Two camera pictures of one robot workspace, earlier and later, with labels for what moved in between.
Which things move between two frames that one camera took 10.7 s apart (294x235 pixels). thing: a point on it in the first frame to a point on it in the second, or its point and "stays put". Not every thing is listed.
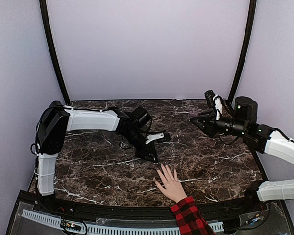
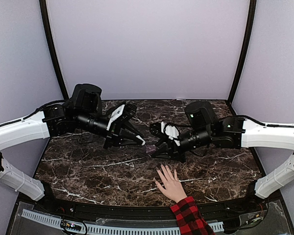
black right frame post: [243, 57] stays put
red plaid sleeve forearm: [189, 220] stays put
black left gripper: [146, 151] to [120, 133]
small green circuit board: [64, 225] stays put
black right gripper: [209, 122] to [171, 148]
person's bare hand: [174, 188] stays put
